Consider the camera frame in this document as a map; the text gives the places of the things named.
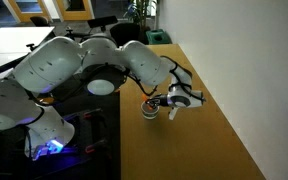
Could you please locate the potted plant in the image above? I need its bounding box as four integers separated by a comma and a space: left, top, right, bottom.
124, 0, 159, 31

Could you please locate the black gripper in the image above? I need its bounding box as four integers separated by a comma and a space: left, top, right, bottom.
146, 94, 168, 109

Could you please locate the green bin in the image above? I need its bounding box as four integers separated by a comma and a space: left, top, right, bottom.
146, 29, 171, 45

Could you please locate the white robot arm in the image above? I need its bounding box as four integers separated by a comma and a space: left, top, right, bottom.
0, 35, 204, 160

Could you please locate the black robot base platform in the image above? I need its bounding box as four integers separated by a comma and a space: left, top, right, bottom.
0, 108, 113, 180

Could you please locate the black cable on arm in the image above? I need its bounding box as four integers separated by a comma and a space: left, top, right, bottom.
130, 55, 207, 103

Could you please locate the orange marker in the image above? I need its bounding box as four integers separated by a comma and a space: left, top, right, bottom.
142, 94, 149, 102

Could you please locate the white mug with green band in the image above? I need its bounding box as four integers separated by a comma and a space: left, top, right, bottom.
141, 102, 159, 120

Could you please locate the white office table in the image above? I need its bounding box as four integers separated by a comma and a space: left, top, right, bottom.
0, 26, 54, 66

